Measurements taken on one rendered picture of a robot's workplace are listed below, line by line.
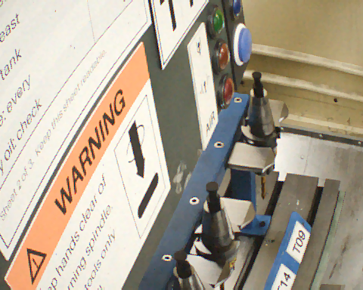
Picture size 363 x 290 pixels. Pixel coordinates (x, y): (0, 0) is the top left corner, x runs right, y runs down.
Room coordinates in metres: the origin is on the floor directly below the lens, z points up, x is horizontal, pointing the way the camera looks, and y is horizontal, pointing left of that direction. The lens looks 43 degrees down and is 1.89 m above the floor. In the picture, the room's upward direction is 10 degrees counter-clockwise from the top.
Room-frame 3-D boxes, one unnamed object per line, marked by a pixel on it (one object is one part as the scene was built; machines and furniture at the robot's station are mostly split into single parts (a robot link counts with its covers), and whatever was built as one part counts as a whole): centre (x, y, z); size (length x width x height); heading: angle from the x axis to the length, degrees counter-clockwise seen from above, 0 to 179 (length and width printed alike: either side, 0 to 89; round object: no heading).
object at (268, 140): (0.72, -0.12, 1.21); 0.06 x 0.06 x 0.03
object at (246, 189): (0.79, -0.10, 1.05); 0.10 x 0.05 x 0.30; 64
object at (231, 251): (0.52, -0.03, 1.21); 0.06 x 0.06 x 0.03
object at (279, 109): (0.77, -0.15, 1.21); 0.07 x 0.05 x 0.01; 64
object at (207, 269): (0.47, 0.00, 1.21); 0.07 x 0.05 x 0.01; 64
